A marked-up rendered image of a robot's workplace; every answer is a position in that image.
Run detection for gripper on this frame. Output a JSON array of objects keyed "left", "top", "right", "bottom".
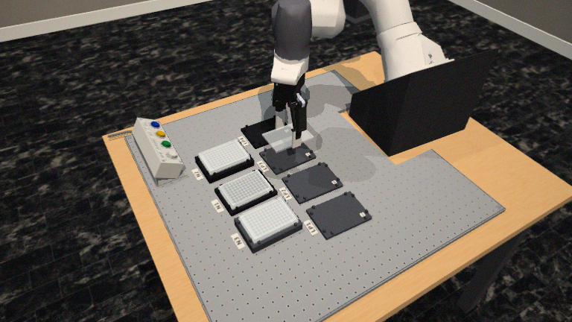
[{"left": 272, "top": 74, "right": 308, "bottom": 148}]

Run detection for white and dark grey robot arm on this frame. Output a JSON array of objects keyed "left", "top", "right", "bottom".
[{"left": 271, "top": 0, "right": 454, "bottom": 86}]

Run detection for white button panel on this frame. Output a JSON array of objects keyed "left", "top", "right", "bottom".
[{"left": 107, "top": 118, "right": 187, "bottom": 186}]

